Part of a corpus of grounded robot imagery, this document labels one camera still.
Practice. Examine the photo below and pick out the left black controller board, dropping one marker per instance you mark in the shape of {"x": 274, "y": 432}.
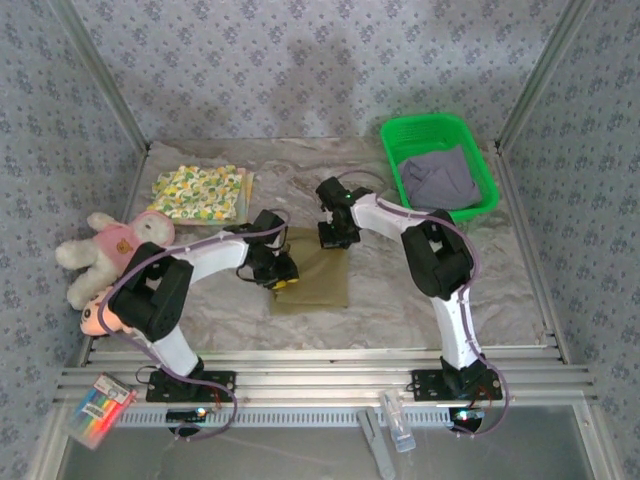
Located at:
{"x": 182, "y": 414}

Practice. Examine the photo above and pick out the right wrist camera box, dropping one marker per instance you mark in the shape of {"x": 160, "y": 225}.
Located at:
{"x": 329, "y": 218}

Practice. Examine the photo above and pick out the grey plastic clip tool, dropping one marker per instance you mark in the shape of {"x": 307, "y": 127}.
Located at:
{"x": 377, "y": 445}

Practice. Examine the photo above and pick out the lavender grey skirt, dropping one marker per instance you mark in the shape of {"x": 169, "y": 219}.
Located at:
{"x": 440, "y": 177}

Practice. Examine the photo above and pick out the right black controller board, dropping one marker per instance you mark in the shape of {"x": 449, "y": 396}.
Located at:
{"x": 467, "y": 415}

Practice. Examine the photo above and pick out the aluminium rail frame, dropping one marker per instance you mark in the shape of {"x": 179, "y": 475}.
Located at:
{"x": 320, "y": 375}

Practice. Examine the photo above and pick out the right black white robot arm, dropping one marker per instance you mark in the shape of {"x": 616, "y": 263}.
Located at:
{"x": 455, "y": 325}

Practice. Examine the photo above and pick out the green plastic basket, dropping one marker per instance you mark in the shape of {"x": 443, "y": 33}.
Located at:
{"x": 430, "y": 135}

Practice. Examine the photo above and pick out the olive brown skirt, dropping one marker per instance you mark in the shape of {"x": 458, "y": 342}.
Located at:
{"x": 320, "y": 280}

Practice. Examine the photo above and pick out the lemon print skirt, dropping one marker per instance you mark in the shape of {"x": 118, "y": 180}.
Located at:
{"x": 200, "y": 192}

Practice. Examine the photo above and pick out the pack of coloured markers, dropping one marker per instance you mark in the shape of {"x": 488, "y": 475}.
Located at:
{"x": 100, "y": 407}

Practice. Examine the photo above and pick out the pastel pink flower skirt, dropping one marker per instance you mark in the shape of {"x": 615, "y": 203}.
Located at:
{"x": 247, "y": 195}

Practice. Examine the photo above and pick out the white plush bunny pink hoodie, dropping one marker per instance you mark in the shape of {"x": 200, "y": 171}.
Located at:
{"x": 107, "y": 245}

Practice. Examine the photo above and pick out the plush doll pink striped dress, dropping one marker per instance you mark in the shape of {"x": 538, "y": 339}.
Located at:
{"x": 95, "y": 317}

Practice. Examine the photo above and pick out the black controller board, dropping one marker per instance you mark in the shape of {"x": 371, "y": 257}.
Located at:
{"x": 182, "y": 414}
{"x": 467, "y": 415}

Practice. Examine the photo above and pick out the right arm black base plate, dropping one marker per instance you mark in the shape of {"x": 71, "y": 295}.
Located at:
{"x": 430, "y": 387}

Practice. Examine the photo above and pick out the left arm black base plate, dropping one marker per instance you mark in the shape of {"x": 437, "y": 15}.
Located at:
{"x": 220, "y": 387}

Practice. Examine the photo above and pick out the aluminium corner post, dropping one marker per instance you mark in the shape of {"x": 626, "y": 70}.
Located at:
{"x": 571, "y": 20}
{"x": 74, "y": 20}

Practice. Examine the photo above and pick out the clear plastic bottle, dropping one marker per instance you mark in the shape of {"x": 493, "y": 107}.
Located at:
{"x": 397, "y": 425}

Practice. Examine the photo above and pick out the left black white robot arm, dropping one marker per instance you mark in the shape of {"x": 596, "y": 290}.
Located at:
{"x": 170, "y": 350}

